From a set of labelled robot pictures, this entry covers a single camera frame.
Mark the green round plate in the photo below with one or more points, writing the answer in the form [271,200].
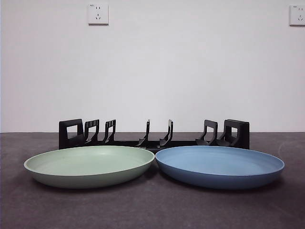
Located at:
[88,167]

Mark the black plastic plate rack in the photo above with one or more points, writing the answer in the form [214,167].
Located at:
[62,133]

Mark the white wall socket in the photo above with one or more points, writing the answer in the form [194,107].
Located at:
[98,14]
[297,15]

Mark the blue round plate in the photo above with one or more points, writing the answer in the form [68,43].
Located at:
[219,169]

